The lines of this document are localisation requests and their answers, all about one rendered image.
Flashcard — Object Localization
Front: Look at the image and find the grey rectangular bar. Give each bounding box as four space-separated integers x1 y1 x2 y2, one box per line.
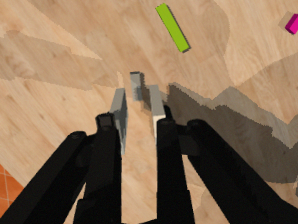
130 71 142 102

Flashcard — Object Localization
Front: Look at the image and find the lime green rod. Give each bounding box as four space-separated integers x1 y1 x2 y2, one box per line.
155 3 189 52

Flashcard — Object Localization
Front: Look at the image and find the small magenta block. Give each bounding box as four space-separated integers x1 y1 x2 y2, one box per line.
285 14 298 34

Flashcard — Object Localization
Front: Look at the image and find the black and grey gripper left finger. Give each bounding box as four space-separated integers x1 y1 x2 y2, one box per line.
0 88 128 224

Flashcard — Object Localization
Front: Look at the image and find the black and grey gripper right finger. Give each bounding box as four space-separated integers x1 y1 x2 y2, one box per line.
149 84 298 224

